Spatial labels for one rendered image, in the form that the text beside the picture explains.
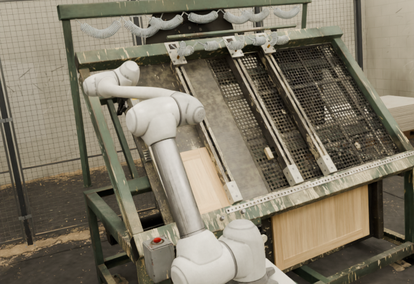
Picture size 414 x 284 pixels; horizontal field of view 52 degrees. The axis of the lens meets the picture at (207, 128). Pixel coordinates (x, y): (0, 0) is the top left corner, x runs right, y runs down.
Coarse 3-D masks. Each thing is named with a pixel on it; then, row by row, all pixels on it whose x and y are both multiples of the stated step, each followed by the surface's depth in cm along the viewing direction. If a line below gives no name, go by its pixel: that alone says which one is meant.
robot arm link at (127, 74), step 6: (126, 66) 211; (132, 66) 212; (120, 72) 213; (126, 72) 211; (132, 72) 212; (138, 72) 214; (120, 78) 212; (126, 78) 213; (132, 78) 214; (138, 78) 218; (120, 84) 213; (126, 84) 215; (132, 84) 218
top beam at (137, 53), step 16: (272, 32) 331; (288, 32) 337; (304, 32) 343; (320, 32) 350; (336, 32) 356; (112, 48) 275; (128, 48) 279; (144, 48) 283; (160, 48) 288; (224, 48) 308; (256, 48) 325; (80, 64) 262; (96, 64) 268; (112, 64) 274; (144, 64) 287
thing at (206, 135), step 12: (168, 48) 289; (180, 48) 279; (180, 60) 286; (180, 72) 286; (180, 84) 284; (204, 120) 271; (204, 132) 266; (204, 144) 268; (216, 144) 264; (216, 156) 259; (216, 168) 259; (228, 168) 258; (228, 180) 257; (228, 192) 251
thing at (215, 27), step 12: (180, 12) 334; (192, 12) 338; (204, 12) 343; (180, 24) 335; (192, 24) 339; (204, 24) 345; (216, 24) 350; (228, 24) 355; (156, 36) 327; (204, 36) 345; (216, 36) 351
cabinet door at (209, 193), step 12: (192, 156) 261; (204, 156) 263; (192, 168) 257; (204, 168) 259; (192, 180) 252; (204, 180) 255; (216, 180) 257; (204, 192) 251; (216, 192) 253; (204, 204) 246; (216, 204) 249; (228, 204) 251
